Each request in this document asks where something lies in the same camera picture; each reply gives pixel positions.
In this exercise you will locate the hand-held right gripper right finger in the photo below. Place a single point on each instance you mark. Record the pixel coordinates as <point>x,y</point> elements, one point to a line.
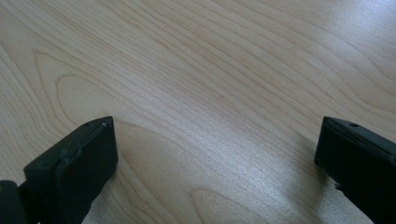
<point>361,168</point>

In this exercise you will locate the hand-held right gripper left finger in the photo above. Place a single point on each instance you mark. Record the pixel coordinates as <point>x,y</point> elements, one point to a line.
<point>77,174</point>

